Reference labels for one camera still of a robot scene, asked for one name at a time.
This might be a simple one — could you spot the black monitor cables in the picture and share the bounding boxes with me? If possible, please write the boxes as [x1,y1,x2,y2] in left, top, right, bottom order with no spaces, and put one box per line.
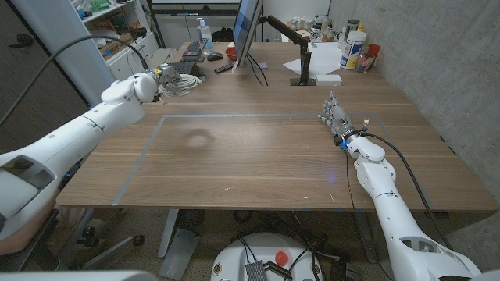
[245,52,270,87]

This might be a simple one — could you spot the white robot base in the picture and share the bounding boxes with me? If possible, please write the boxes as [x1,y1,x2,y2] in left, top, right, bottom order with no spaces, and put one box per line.
[210,233,324,281]

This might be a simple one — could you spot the small clear plastic bottle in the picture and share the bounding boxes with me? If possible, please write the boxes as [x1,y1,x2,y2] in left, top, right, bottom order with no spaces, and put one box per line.
[355,52,374,74]

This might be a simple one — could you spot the black door handle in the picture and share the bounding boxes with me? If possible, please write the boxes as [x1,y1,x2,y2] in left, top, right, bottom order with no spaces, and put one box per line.
[9,33,37,50]

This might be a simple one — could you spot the small white box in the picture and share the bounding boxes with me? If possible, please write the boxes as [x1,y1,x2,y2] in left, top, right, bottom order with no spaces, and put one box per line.
[314,73,343,87]

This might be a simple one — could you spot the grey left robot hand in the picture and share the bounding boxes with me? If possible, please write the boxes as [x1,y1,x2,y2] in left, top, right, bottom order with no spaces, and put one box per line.
[155,64,183,93]

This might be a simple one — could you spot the black round fan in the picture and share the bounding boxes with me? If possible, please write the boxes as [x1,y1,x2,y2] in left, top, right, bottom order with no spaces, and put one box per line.
[177,209,207,232]

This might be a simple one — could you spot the white paper sheet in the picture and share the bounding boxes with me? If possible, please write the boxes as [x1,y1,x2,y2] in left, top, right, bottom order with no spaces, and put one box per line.
[282,41,345,77]

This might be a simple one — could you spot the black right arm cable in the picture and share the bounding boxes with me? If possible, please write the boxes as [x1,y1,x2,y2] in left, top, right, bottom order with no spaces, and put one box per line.
[362,132,454,251]

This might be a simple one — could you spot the red plastic cup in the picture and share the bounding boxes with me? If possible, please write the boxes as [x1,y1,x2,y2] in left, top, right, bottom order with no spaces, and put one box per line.
[366,43,382,68]

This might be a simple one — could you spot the black bag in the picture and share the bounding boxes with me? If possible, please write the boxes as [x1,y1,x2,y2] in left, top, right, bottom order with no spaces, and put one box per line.
[212,26,235,43]

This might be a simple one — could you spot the clear hand sanitizer bottle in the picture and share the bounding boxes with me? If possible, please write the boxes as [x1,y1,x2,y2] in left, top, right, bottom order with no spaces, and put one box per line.
[196,17,215,55]

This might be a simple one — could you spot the black remote control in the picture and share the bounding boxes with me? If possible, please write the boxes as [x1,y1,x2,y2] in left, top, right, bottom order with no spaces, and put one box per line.
[213,62,235,75]

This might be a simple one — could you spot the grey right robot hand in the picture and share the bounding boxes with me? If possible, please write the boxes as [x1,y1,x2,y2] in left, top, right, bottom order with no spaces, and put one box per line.
[318,91,360,146]

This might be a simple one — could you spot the white shelf cabinet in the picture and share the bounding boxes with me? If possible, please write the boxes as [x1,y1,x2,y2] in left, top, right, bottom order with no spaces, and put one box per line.
[11,0,161,108]

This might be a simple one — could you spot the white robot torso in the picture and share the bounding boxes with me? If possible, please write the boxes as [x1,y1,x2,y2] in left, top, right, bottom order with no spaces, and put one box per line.
[0,269,159,281]

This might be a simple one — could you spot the white wipes canister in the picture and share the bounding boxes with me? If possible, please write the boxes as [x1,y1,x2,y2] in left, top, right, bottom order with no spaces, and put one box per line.
[339,30,368,71]

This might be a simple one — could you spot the grey table leg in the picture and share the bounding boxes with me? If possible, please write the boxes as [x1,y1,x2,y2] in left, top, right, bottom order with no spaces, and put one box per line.
[158,209,200,281]

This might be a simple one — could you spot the white Ethernet cable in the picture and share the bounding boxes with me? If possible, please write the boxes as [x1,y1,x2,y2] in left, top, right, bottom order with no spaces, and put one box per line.
[159,73,203,98]

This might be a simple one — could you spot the brown cardboard box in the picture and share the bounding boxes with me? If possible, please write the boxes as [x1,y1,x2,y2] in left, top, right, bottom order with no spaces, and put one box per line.
[97,33,136,60]

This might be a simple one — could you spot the whiteboard on black stand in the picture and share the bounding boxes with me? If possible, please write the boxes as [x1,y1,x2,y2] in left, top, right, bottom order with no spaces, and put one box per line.
[150,0,242,16]

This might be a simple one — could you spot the black computer monitor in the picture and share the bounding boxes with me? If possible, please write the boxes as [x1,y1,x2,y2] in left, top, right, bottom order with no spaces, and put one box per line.
[233,0,264,67]

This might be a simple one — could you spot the black lid steel tumbler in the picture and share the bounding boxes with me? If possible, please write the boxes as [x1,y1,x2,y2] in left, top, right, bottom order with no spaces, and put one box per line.
[343,19,361,40]

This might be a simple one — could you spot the small black keyboard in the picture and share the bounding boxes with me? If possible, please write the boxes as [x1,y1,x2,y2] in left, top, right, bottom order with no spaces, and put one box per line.
[180,40,207,64]

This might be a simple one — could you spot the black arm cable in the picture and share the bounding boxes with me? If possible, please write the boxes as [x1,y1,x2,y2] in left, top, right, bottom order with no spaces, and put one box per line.
[0,34,150,128]
[362,132,454,251]

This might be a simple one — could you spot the grey perforated metal box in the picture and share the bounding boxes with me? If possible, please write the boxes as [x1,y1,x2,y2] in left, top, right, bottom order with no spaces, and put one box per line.
[245,260,269,281]

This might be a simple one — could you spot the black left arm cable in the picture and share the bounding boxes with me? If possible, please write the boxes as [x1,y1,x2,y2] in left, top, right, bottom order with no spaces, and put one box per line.
[0,34,150,128]

